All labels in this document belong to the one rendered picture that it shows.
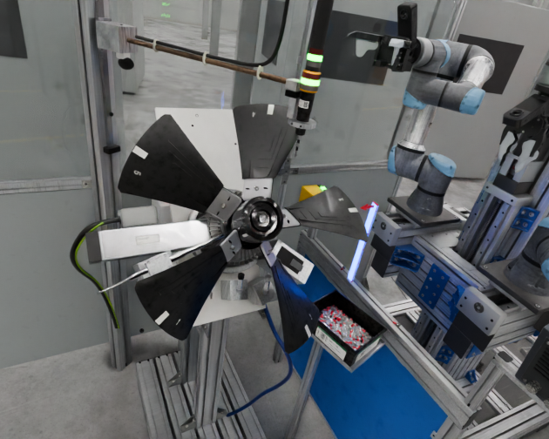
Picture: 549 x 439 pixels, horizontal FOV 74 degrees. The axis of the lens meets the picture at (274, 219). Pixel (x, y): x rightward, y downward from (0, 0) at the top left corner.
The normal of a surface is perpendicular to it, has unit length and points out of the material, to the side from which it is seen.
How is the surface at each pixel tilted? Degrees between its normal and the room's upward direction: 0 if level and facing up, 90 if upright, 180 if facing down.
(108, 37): 90
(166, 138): 72
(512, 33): 90
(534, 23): 90
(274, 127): 47
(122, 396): 0
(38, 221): 90
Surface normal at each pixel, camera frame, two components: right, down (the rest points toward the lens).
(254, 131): -0.24, -0.18
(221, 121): 0.44, -0.15
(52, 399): 0.15, -0.85
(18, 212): 0.45, 0.51
